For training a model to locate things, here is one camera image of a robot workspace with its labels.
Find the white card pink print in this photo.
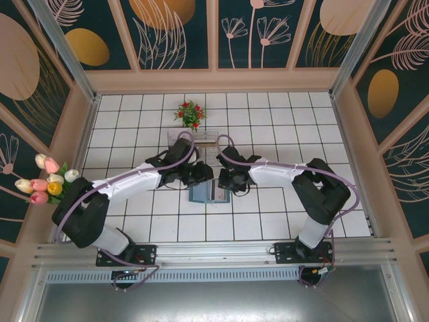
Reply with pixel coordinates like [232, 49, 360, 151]
[210, 180, 232, 203]

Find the blue card holder wallet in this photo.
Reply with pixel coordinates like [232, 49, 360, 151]
[188, 179, 233, 206]

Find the clear acrylic card stand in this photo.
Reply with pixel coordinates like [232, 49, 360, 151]
[166, 129, 221, 165]

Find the small red flower plant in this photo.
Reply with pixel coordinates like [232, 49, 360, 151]
[173, 99, 208, 130]

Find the artificial tulip bouquet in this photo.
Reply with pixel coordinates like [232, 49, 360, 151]
[15, 153, 81, 205]

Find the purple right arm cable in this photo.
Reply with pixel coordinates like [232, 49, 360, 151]
[215, 135, 355, 289]

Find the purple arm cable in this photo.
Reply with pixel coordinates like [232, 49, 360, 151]
[55, 131, 202, 292]
[215, 135, 355, 289]

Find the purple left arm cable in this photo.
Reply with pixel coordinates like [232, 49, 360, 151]
[55, 131, 202, 292]

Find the aluminium mounting rail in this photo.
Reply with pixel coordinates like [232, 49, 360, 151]
[32, 237, 398, 273]

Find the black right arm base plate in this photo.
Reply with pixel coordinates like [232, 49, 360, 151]
[273, 241, 336, 266]

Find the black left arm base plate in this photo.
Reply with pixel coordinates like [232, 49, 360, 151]
[95, 244, 158, 268]

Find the perforated metal cable tray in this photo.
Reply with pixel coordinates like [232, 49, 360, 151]
[46, 270, 302, 283]

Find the aluminium frame post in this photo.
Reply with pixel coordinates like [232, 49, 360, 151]
[28, 0, 101, 103]
[328, 0, 402, 100]

